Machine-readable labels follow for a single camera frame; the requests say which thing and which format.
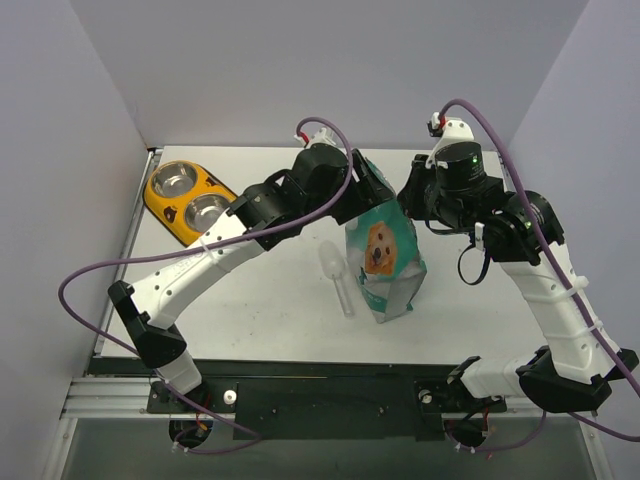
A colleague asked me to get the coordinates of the green pet food bag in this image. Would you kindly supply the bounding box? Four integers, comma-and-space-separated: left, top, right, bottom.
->
343, 154, 429, 325

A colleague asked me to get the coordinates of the clear plastic scoop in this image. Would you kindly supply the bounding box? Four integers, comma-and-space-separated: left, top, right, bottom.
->
318, 241, 355, 318

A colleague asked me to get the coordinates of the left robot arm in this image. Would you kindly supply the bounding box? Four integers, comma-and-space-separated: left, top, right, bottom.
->
108, 143, 394, 396

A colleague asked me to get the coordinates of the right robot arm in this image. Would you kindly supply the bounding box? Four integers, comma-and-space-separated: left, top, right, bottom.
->
398, 141, 638, 413

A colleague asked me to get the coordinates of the yellow double pet bowl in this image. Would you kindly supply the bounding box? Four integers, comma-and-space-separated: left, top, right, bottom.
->
143, 160, 237, 247

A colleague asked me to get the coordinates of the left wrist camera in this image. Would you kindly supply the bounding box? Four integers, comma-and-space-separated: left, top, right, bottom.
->
294, 127, 337, 149

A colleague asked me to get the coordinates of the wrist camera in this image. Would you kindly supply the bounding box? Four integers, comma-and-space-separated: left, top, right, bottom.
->
294, 127, 337, 149
427, 112, 475, 154

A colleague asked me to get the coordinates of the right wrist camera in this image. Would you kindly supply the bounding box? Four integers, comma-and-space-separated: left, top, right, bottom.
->
427, 112, 475, 154

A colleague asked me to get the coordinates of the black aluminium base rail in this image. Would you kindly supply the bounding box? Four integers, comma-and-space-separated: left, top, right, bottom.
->
62, 357, 596, 444

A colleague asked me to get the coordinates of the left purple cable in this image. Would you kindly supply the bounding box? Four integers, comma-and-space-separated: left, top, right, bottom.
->
58, 116, 359, 456

